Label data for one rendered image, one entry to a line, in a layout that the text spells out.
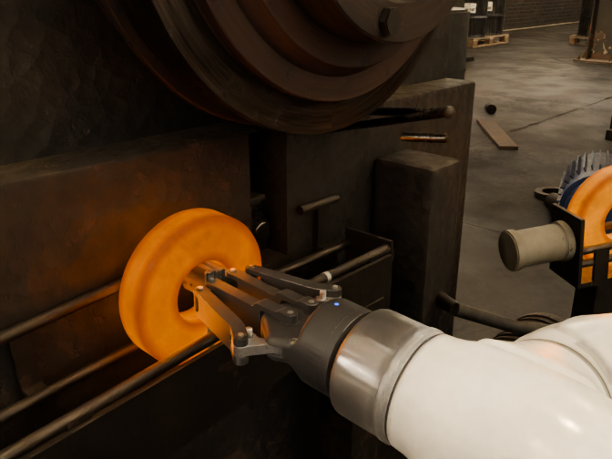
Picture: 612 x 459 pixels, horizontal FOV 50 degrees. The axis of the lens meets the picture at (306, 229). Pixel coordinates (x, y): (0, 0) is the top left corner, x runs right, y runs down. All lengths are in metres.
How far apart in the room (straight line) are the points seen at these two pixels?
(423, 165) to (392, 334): 0.45
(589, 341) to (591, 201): 0.48
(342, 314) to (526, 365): 0.14
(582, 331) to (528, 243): 0.43
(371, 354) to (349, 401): 0.04
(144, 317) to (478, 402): 0.31
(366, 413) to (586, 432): 0.14
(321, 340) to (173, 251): 0.17
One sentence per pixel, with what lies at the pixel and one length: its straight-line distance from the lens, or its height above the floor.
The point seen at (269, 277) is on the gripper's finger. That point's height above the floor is 0.77.
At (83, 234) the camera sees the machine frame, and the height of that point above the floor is 0.81.
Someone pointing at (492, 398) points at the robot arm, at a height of 0.79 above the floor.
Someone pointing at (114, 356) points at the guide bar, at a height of 0.69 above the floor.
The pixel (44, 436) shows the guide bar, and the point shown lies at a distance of 0.59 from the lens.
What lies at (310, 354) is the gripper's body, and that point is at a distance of 0.50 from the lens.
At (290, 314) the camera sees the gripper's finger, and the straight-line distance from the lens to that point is 0.54.
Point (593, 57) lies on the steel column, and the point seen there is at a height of 0.04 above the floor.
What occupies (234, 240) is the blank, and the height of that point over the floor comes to 0.79.
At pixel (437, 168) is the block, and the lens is 0.89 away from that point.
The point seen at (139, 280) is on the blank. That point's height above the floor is 0.78.
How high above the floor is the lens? 1.03
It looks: 21 degrees down
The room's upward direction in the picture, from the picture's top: straight up
